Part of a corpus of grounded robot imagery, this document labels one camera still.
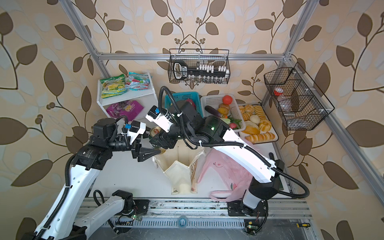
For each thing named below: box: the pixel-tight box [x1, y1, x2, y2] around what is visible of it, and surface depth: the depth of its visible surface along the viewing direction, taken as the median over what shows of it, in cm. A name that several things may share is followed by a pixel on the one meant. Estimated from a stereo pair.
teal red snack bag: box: [125, 72, 153, 91], surface depth 82 cm
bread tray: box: [238, 103, 279, 145], surface depth 106 cm
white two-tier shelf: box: [96, 71, 159, 118], surface depth 82 cm
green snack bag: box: [100, 74, 128, 99], surface depth 82 cm
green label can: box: [148, 126, 162, 140], surface depth 56 cm
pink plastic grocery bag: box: [197, 148, 253, 202], surface depth 85 cm
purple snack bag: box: [106, 100, 144, 122], surface depth 91 cm
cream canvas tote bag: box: [152, 139, 205, 195], surface depth 73 cm
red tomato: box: [222, 95, 233, 105], surface depth 114 cm
